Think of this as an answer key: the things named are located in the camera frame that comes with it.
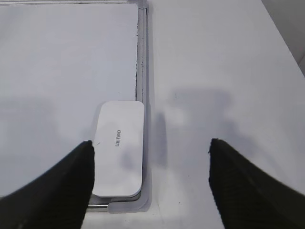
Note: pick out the white whiteboard eraser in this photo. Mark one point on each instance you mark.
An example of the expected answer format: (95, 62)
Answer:
(118, 146)

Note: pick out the white whiteboard with grey frame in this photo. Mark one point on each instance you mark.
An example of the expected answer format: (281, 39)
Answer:
(60, 61)

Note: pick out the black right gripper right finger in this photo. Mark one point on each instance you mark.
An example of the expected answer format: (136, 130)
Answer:
(247, 197)

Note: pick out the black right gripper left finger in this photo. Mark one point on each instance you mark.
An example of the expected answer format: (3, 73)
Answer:
(58, 199)

